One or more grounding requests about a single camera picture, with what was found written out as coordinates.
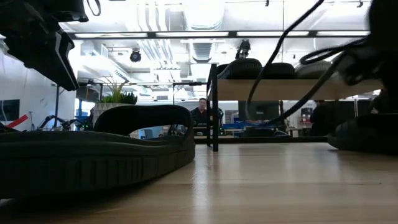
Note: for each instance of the green plant in white pot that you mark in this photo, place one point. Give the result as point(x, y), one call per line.
point(102, 109)

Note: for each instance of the wooden shelf with black frame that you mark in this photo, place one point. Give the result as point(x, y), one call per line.
point(280, 90)

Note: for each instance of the black overhead camera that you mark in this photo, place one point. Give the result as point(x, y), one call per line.
point(135, 56)

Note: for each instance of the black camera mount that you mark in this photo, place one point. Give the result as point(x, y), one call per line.
point(244, 49)

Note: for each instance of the background black robot arm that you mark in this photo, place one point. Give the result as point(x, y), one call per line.
point(62, 123)

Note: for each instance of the black rubber slide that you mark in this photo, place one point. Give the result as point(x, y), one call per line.
point(93, 161)
point(280, 71)
point(363, 137)
point(242, 70)

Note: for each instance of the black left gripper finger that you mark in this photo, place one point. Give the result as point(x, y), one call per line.
point(49, 53)

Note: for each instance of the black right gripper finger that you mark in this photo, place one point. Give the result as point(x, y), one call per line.
point(387, 102)

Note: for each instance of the red strip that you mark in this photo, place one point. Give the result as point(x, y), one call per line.
point(18, 120)

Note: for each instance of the black overhead bar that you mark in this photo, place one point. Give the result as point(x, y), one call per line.
point(152, 35)

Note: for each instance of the black vertical post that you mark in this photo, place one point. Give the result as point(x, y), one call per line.
point(57, 105)

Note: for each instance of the grey rubber slide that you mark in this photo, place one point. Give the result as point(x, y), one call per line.
point(311, 71)

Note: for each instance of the black wall screen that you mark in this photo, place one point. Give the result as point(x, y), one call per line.
point(9, 110)

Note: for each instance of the person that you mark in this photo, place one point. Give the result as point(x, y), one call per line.
point(200, 115)
point(320, 118)

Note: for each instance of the black metal rig frame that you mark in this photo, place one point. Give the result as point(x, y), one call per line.
point(264, 140)

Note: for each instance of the black monitor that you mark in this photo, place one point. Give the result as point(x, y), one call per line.
point(261, 110)

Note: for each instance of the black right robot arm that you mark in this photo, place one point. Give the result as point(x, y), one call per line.
point(385, 21)

